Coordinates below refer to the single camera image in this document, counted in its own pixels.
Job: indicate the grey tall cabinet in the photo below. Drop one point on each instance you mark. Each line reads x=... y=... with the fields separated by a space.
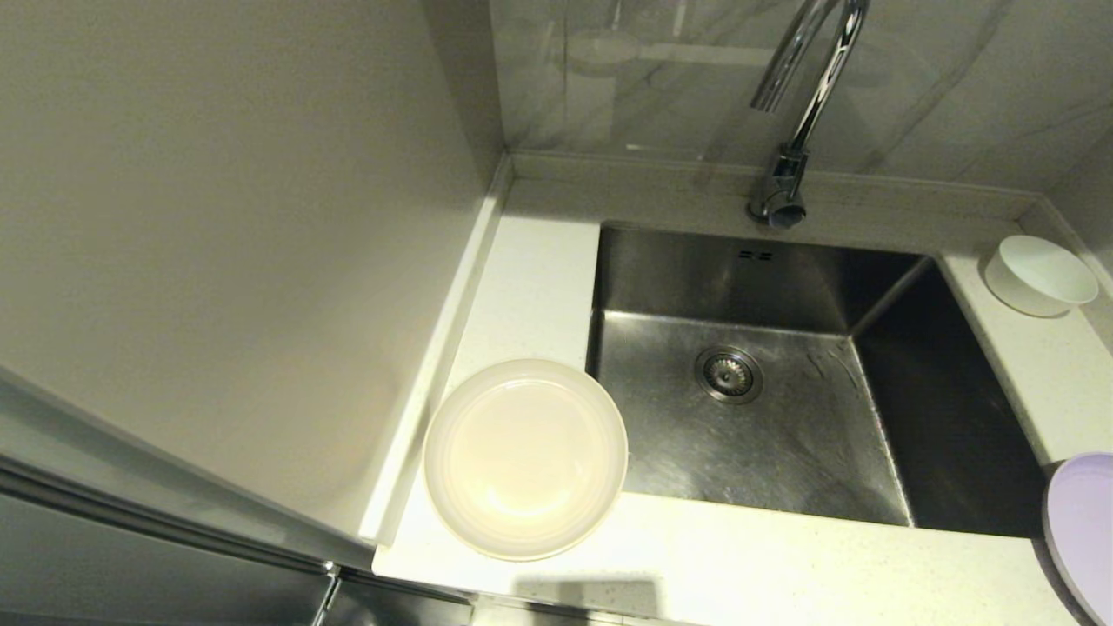
x=217 y=217

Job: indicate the stainless steel sink basin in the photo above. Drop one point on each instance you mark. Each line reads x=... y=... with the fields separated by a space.
x=783 y=452

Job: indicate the metal sink drain strainer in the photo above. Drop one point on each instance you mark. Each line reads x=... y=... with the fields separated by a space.
x=729 y=374

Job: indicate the chrome gooseneck faucet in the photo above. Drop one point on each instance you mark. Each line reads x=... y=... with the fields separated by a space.
x=787 y=183

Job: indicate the white round bowl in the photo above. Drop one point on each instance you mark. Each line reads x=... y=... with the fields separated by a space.
x=1039 y=269

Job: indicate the cream round plate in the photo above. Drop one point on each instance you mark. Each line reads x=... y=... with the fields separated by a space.
x=522 y=461

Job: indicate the purple round plate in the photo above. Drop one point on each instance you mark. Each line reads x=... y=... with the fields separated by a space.
x=1087 y=522

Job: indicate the counter base cabinet front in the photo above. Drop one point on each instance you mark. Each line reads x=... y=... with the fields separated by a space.
x=391 y=609

